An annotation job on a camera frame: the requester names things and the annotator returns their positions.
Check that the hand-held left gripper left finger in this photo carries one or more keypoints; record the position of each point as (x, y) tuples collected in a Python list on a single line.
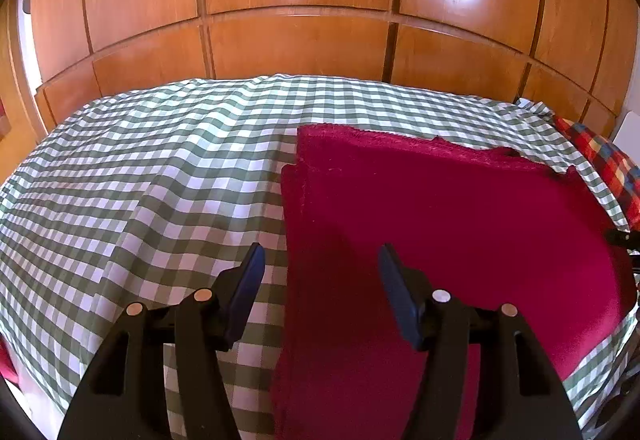
[(247, 285)]

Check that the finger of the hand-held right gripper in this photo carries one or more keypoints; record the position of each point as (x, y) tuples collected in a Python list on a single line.
[(622, 238)]

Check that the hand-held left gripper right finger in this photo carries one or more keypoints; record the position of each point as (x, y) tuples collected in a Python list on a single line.
[(395, 290)]

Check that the crimson towel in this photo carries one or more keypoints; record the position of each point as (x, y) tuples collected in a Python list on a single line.
[(425, 200)]

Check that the multicoloured checked fleece blanket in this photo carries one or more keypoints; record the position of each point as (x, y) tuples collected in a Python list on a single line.
[(611, 161)]

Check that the white board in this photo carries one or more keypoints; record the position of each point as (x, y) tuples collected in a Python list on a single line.
[(631, 130)]

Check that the green gingham bed sheet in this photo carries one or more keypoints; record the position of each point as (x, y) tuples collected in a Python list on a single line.
[(150, 180)]

